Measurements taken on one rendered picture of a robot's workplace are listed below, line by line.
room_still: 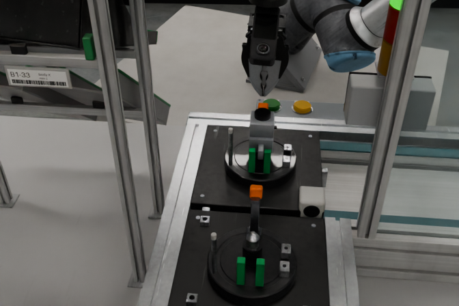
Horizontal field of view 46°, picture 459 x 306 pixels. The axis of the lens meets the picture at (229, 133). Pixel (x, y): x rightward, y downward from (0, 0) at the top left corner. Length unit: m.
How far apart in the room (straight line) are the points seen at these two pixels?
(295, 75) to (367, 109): 0.67
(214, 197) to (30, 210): 0.41
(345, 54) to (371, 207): 0.52
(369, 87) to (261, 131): 0.25
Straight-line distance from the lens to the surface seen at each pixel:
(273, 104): 1.23
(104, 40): 0.70
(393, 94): 0.78
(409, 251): 1.00
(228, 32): 1.79
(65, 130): 1.39
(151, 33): 0.99
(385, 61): 0.79
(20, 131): 1.42
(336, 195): 1.09
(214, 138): 1.12
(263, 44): 0.96
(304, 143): 1.12
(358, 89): 0.81
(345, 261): 0.92
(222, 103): 1.43
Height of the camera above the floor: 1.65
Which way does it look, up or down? 37 degrees down
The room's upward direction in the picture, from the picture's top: straight up
